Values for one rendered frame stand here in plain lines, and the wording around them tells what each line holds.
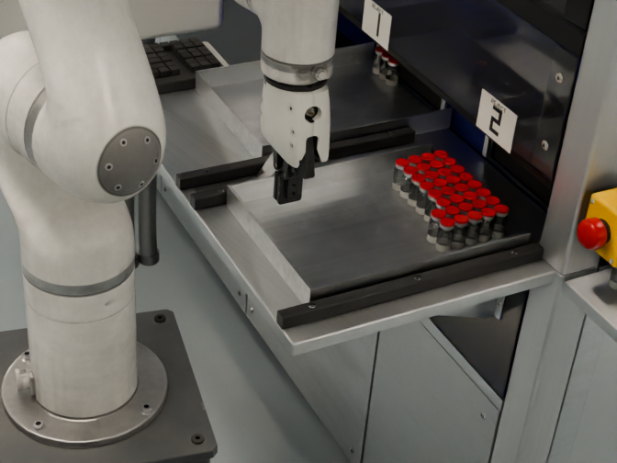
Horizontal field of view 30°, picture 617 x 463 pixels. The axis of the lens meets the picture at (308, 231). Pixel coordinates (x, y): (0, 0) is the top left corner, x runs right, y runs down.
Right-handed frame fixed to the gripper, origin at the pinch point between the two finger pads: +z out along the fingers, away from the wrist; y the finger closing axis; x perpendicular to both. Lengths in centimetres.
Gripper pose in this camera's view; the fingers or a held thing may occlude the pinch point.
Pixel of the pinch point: (287, 186)
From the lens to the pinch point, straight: 141.7
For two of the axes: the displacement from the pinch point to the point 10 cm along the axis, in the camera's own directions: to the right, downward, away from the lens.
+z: -0.7, 8.2, 5.7
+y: -4.5, -5.3, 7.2
